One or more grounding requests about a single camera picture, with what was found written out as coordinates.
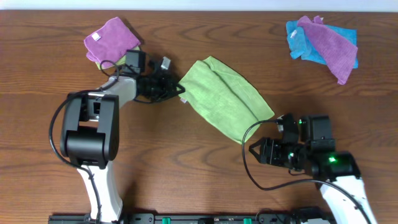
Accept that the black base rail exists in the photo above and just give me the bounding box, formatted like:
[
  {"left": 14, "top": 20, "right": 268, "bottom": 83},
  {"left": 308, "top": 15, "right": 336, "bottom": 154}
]
[{"left": 48, "top": 207, "right": 336, "bottom": 224}]

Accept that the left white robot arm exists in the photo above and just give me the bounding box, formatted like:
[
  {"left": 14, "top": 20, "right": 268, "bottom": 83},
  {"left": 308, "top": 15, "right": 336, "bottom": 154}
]
[{"left": 53, "top": 50, "right": 185, "bottom": 223}]

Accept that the folded green cloth under purple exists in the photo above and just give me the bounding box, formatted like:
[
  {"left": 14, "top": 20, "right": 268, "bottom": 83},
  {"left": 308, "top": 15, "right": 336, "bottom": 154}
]
[{"left": 96, "top": 46, "right": 140, "bottom": 70}]

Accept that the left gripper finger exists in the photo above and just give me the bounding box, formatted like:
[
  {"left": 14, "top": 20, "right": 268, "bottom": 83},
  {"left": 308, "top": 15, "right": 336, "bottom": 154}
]
[
  {"left": 165, "top": 73, "right": 185, "bottom": 93},
  {"left": 155, "top": 87, "right": 185, "bottom": 103}
]

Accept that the right black camera cable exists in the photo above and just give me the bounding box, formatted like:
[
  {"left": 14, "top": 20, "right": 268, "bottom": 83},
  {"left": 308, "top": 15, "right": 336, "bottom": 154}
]
[{"left": 241, "top": 119, "right": 374, "bottom": 224}]

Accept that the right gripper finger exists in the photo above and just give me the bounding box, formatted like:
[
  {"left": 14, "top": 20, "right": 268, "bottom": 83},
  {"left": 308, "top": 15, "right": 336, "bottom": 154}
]
[
  {"left": 249, "top": 138, "right": 264, "bottom": 152},
  {"left": 249, "top": 149, "right": 263, "bottom": 164}
]

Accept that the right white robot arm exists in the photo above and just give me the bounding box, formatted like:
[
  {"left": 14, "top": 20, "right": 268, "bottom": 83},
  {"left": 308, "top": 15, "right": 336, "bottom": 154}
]
[{"left": 242, "top": 113, "right": 376, "bottom": 223}]

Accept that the purple cloth on blue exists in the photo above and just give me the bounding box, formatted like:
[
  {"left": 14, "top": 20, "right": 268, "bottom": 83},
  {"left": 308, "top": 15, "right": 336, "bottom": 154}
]
[{"left": 297, "top": 16, "right": 358, "bottom": 85}]

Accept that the green microfiber cloth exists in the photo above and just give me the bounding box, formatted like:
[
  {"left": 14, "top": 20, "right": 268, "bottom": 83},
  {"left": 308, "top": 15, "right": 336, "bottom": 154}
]
[{"left": 179, "top": 56, "right": 274, "bottom": 144}]

